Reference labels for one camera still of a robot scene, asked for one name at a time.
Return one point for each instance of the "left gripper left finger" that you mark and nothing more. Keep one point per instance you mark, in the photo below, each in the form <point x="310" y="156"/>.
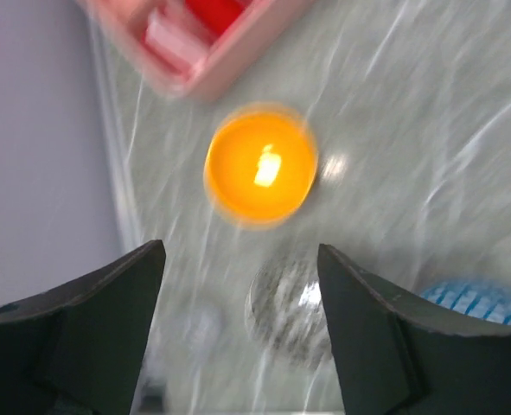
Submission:
<point x="82" y="342"/>

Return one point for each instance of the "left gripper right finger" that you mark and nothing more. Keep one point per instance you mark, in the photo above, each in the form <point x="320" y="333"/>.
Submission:
<point x="398" y="353"/>

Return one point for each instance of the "grey patterned bowl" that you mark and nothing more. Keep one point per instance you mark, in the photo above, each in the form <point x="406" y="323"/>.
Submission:
<point x="284" y="310"/>

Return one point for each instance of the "blue triangle pattern bowl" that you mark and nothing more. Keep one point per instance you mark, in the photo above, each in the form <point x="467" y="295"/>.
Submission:
<point x="482" y="299"/>

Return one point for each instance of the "orange bowl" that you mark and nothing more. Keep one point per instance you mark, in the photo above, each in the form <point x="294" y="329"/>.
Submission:
<point x="261" y="165"/>

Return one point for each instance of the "pink compartment tray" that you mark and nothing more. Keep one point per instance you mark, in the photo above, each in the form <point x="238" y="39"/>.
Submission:
<point x="178" y="54"/>

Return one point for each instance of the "red item in tray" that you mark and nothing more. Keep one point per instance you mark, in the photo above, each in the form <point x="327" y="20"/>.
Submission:
<point x="217" y="15"/>

